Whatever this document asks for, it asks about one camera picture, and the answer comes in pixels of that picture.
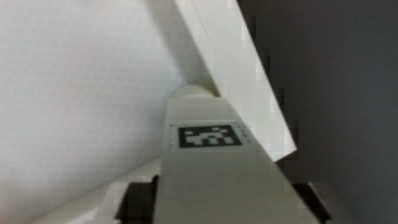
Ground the white desk leg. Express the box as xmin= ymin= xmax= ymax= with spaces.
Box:
xmin=155 ymin=85 xmax=318 ymax=224

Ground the white square desk top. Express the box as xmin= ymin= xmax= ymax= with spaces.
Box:
xmin=0 ymin=0 xmax=297 ymax=224

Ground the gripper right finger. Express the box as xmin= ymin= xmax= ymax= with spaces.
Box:
xmin=293 ymin=183 xmax=332 ymax=224

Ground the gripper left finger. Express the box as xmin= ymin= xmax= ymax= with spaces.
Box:
xmin=115 ymin=177 xmax=158 ymax=224

